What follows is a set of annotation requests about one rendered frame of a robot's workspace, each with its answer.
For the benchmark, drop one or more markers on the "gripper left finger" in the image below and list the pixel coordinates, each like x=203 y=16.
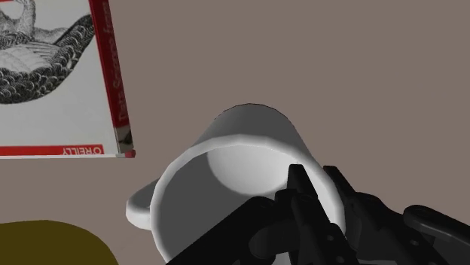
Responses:
x=293 y=216

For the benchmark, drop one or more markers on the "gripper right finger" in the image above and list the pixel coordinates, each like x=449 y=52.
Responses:
x=389 y=227

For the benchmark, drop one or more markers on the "white mug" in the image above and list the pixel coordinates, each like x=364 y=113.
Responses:
x=227 y=183

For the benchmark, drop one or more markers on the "olive round object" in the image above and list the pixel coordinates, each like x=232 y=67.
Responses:
x=47 y=244

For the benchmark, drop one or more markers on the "white and red book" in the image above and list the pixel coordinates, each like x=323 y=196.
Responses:
x=55 y=80

